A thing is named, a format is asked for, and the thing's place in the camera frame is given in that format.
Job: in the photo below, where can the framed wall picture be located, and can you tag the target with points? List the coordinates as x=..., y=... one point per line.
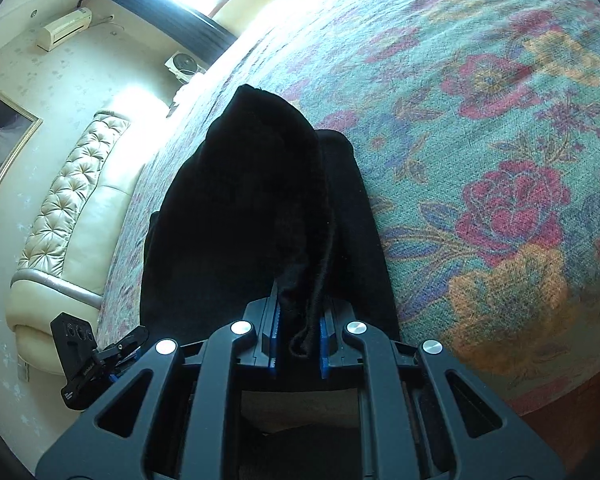
x=5, y=145

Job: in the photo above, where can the dark blue curtain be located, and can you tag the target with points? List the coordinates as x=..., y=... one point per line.
x=170, y=10

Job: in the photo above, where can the floral bedspread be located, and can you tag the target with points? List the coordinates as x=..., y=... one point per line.
x=480, y=110

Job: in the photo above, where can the white bedside item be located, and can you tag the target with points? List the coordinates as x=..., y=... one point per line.
x=181, y=94

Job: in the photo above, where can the black pants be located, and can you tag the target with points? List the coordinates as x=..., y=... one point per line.
x=240, y=210

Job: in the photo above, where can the cream tufted leather headboard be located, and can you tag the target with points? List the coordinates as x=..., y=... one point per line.
x=80, y=200

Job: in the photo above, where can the white desk fan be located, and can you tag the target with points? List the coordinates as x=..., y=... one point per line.
x=185, y=66

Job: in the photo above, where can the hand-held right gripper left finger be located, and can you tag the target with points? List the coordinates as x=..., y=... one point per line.
x=275, y=332

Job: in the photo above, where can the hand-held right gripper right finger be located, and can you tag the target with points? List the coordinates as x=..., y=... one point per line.
x=325, y=342

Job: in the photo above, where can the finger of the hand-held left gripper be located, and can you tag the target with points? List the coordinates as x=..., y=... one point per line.
x=117, y=376
x=127, y=344

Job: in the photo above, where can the white wall air conditioner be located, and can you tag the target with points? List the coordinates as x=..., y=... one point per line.
x=62, y=30

